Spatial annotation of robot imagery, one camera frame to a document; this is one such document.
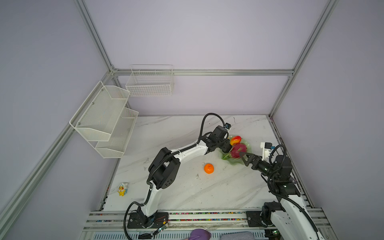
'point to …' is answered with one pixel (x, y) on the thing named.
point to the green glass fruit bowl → (227, 156)
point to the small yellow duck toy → (122, 190)
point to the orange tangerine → (209, 168)
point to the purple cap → (200, 234)
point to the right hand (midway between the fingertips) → (242, 154)
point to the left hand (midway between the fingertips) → (225, 140)
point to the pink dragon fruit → (237, 149)
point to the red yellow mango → (235, 140)
